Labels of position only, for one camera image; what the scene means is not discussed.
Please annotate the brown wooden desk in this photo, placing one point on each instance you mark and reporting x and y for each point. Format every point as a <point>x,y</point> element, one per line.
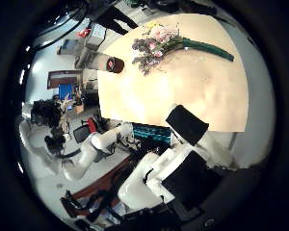
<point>99,183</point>

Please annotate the dark brown cabinet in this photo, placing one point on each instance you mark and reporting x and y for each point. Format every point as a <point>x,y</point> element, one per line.
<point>62,78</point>

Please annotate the red object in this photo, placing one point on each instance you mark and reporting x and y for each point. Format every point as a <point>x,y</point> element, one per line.
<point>84,32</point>

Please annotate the blue screen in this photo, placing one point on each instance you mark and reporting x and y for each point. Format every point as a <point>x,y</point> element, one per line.
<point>65,93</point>

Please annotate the teal metal rail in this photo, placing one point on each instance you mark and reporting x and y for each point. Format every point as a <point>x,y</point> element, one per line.
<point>151,133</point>

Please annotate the grey box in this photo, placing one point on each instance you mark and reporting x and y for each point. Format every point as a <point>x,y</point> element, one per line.
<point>67,47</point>

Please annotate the person in black trousers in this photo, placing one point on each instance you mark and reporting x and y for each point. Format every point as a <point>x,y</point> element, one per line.
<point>114,19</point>

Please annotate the round black cup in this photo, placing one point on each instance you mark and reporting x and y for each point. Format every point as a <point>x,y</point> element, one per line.
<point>114,64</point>

